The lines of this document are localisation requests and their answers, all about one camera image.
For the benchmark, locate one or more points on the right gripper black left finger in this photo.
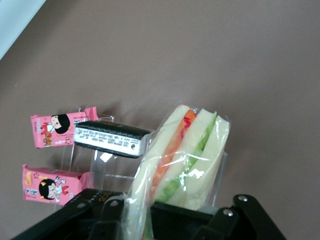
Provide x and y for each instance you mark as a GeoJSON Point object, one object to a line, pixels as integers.
{"type": "Point", "coordinates": [75, 222]}

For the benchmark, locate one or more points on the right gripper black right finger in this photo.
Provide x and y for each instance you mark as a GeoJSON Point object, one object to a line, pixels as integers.
{"type": "Point", "coordinates": [225, 225]}

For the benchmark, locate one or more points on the triangle sandwich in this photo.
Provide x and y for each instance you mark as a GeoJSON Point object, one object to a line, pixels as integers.
{"type": "Point", "coordinates": [165, 130]}

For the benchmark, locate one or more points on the small black snack box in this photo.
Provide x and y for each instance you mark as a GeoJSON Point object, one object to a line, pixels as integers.
{"type": "Point", "coordinates": [104, 196]}
{"type": "Point", "coordinates": [107, 138]}

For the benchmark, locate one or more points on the pink cartoon snack pack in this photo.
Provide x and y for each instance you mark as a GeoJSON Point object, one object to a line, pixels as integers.
{"type": "Point", "coordinates": [50, 186]}
{"type": "Point", "coordinates": [50, 130]}

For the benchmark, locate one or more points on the clear acrylic stepped shelf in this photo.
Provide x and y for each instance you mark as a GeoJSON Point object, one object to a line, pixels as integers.
{"type": "Point", "coordinates": [110, 170]}

